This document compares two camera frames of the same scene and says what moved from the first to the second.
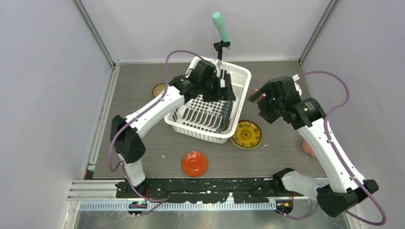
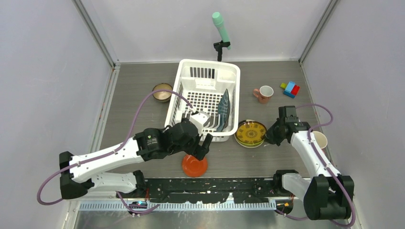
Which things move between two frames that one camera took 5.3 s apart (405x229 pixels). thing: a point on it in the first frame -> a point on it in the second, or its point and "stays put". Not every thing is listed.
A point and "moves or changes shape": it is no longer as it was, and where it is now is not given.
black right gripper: (268, 115) -> (270, 138)
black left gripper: (225, 92) -> (202, 150)
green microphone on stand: (218, 20) stays put
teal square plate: (228, 107) moves or changes shape
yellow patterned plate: (248, 135) moves or changes shape
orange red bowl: (194, 163) stays put
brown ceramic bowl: (157, 88) stays put
